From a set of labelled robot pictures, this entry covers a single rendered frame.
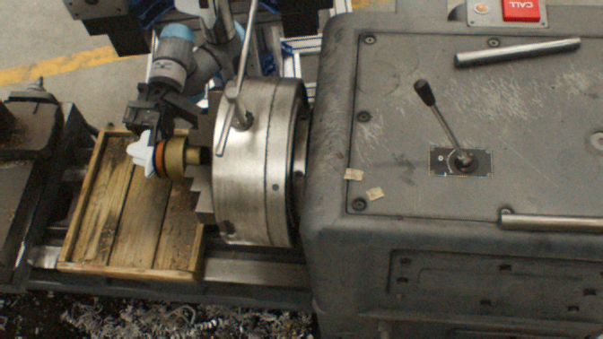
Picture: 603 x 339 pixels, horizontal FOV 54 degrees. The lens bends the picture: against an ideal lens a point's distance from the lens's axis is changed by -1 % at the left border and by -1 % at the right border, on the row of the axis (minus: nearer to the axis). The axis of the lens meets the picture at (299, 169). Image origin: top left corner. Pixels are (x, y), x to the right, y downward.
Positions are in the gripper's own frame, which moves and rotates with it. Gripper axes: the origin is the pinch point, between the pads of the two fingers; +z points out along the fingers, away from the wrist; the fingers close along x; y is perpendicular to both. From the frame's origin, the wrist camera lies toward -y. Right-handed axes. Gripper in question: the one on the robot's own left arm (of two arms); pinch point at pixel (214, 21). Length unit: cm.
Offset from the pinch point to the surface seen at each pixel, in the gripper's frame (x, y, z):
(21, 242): 10, 46, 47
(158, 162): 5.7, 13.1, 26.3
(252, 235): 17.6, -6.6, 31.6
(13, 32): -156, 153, 86
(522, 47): -2, -50, 5
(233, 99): 13.3, -5.5, 6.2
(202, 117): 1.2, 4.6, 18.8
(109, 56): -143, 99, 91
